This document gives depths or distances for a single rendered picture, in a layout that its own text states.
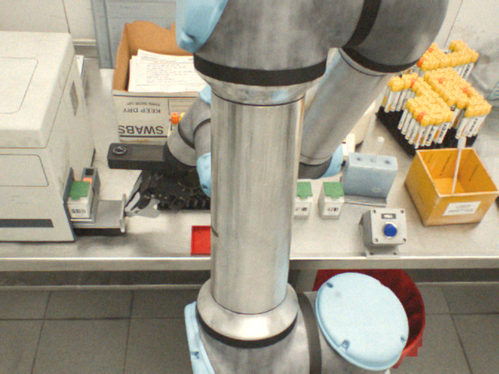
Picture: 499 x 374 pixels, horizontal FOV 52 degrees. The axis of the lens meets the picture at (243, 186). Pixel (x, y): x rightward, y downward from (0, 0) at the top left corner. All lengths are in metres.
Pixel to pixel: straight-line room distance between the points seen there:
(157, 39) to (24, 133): 0.62
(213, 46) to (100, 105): 0.96
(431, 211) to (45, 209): 0.75
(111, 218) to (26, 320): 1.05
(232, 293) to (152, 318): 1.41
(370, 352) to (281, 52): 0.36
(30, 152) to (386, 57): 0.60
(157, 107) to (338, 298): 0.69
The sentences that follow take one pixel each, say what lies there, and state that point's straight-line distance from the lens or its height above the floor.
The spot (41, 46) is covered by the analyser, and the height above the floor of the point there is 1.17.
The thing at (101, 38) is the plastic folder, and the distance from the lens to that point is 1.45.
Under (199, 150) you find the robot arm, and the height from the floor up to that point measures 1.18.
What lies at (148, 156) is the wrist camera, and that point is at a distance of 0.91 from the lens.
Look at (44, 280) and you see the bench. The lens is 1.78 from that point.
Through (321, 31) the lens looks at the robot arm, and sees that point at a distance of 0.42.
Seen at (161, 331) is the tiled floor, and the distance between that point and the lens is 1.92.
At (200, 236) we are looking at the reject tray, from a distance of 1.04.
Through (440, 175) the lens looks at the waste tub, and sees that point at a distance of 1.25.
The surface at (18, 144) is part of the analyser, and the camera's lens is 0.89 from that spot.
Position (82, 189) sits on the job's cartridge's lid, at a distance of 1.01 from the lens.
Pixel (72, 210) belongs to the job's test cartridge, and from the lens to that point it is 1.02.
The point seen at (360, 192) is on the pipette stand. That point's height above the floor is 0.90.
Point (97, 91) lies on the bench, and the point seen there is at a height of 0.88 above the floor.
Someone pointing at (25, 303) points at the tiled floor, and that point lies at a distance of 2.08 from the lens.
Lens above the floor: 1.71
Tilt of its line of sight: 47 degrees down
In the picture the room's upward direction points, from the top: 5 degrees clockwise
